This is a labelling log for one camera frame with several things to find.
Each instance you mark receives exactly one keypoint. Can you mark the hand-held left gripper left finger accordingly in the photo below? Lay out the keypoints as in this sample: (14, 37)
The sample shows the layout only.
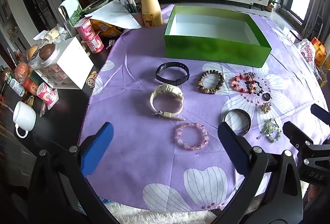
(99, 144)

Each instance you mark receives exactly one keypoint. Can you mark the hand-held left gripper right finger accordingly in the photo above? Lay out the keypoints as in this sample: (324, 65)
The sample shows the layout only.
(232, 146)

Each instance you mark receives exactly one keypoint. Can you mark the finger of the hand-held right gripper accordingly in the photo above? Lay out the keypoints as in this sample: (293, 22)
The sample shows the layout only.
(294, 131)
(321, 113)

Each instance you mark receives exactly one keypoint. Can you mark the black bangle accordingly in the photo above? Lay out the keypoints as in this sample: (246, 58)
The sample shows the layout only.
(248, 120)

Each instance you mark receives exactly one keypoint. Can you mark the gold brooch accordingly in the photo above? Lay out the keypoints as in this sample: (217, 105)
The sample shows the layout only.
(266, 107)

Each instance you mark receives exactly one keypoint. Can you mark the cream white watch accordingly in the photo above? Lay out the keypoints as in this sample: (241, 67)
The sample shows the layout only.
(169, 88)

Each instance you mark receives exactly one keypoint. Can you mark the green cardboard box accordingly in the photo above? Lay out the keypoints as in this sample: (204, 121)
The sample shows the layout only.
(214, 51)

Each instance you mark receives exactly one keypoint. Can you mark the black band watch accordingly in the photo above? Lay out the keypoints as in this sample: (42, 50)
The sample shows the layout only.
(165, 65)

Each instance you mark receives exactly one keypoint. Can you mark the person's right hand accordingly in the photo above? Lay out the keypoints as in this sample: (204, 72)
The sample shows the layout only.
(313, 194)

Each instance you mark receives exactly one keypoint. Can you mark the purple floral cloth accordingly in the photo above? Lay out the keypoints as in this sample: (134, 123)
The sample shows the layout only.
(144, 162)

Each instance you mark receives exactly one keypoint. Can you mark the white plastic bag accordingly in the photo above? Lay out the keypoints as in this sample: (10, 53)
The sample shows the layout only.
(306, 52)

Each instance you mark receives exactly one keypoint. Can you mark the beaded bear charm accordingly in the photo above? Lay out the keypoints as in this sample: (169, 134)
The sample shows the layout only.
(92, 80)

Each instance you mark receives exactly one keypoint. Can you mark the pink snack bottle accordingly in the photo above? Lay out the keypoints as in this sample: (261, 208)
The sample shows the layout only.
(46, 93)

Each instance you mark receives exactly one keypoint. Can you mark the white mug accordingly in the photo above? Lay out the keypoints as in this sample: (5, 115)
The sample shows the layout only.
(24, 117)

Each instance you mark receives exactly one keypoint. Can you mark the red jar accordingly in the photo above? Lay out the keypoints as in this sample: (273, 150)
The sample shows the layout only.
(31, 86)

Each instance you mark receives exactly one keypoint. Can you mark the white drawer organizer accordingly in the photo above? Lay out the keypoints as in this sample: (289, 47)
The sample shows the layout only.
(72, 56)

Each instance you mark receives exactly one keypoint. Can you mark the pink yoghurt cup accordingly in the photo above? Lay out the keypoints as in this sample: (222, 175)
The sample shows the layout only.
(95, 43)
(84, 29)

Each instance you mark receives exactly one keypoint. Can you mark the orange snack bag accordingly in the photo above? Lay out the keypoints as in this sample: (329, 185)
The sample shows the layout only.
(105, 29)

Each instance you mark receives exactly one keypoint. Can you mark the small potted plant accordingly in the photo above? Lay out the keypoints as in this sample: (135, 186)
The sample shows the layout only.
(271, 4)

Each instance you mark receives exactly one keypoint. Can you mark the green carton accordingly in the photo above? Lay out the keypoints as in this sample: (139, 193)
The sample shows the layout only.
(76, 16)

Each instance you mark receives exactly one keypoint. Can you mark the white paper sheet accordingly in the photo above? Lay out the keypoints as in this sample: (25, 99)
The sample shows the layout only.
(113, 13)

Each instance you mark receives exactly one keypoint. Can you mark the round tin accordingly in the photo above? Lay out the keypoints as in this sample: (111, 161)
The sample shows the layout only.
(96, 4)

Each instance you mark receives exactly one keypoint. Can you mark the yellow bear bottle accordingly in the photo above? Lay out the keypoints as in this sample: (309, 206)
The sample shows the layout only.
(150, 12)

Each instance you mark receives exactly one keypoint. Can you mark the pen holder with pens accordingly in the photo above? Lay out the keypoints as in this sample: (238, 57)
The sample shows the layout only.
(131, 4)

